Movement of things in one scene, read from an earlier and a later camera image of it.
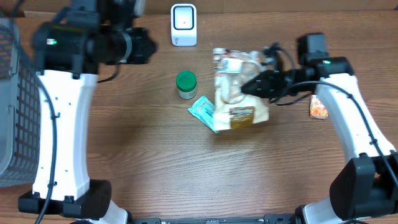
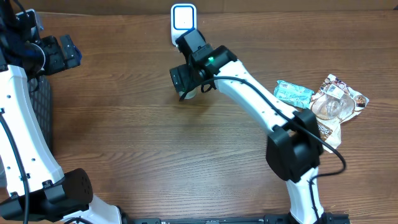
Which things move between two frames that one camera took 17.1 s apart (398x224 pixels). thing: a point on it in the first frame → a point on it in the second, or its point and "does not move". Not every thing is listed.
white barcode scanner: (183, 23) does not move
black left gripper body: (144, 45) → (58, 52)
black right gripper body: (279, 84) → (190, 74)
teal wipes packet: (203, 111) → (295, 96)
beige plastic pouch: (234, 108) → (334, 102)
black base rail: (267, 219) does not move
